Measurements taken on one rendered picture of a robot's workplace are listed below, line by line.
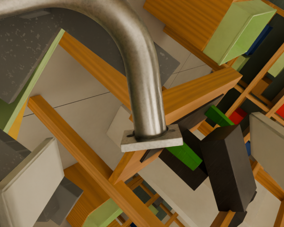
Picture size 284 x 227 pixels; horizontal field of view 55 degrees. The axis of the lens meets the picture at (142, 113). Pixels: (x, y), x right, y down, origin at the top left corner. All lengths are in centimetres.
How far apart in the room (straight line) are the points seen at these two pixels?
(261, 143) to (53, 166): 13
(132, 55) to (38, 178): 12
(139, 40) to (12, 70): 14
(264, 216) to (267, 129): 714
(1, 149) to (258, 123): 22
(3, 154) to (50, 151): 11
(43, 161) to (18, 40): 16
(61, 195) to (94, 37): 15
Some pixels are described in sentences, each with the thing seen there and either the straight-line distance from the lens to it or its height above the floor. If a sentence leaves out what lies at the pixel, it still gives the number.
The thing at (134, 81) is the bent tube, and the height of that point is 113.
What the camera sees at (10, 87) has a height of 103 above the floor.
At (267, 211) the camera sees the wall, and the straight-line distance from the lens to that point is 720.
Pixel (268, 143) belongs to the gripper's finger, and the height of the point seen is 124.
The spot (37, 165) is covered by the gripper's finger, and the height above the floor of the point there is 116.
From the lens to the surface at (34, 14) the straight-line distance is 28.
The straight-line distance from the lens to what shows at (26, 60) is 30.
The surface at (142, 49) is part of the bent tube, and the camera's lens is 23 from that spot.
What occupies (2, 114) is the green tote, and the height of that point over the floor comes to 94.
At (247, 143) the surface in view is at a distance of 596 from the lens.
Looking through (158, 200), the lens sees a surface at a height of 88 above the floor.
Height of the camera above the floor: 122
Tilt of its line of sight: 17 degrees down
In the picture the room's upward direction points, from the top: 132 degrees clockwise
